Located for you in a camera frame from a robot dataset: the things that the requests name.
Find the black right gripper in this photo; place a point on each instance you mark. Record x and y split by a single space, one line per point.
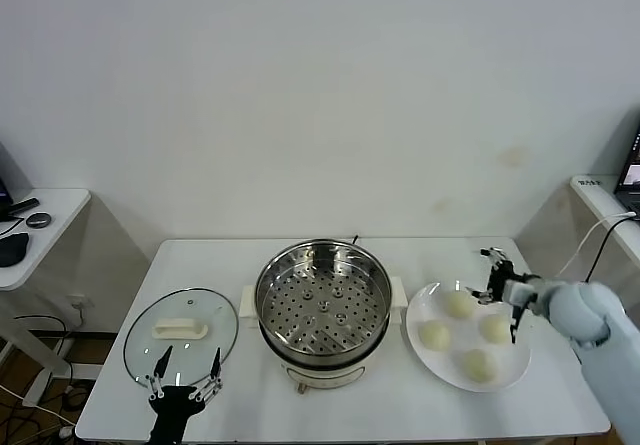
500 280

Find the white steamed baozi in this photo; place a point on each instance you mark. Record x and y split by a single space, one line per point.
435 336
479 366
495 329
459 305

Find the white side desk with label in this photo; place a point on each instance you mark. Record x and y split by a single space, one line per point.
600 205

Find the white wall socket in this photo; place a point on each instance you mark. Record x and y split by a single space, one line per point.
80 301

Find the stainless steel bowl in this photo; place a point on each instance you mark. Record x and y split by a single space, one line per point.
325 315

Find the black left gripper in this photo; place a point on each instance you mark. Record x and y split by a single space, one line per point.
172 410

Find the white side desk with mouse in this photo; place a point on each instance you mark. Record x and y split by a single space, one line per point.
55 245

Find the white round plate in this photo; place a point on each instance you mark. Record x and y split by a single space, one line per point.
450 365

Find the black text desk label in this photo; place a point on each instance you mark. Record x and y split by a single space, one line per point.
590 182

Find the black computer mouse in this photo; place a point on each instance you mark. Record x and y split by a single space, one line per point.
12 249

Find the black bar device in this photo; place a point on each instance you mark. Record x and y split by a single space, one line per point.
22 206

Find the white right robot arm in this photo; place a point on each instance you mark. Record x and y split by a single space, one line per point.
590 310

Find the black laptop beside mouse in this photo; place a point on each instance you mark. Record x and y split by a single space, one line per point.
12 170

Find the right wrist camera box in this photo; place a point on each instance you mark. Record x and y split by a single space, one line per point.
517 292

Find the laptop screen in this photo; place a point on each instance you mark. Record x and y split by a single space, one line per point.
629 175

